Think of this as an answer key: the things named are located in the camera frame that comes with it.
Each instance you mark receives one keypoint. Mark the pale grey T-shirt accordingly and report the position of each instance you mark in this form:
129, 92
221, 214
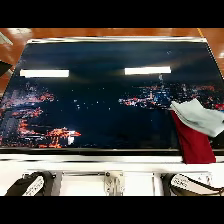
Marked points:
200, 116

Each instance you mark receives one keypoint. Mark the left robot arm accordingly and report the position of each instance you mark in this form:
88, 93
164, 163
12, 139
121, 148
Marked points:
31, 185

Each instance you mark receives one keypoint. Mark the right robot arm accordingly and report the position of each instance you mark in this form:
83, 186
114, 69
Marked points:
190, 185

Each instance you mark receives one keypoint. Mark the dark red garment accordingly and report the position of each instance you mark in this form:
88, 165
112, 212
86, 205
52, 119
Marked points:
195, 146

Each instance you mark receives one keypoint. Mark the silver frame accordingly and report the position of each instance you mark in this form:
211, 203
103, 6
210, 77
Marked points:
100, 163

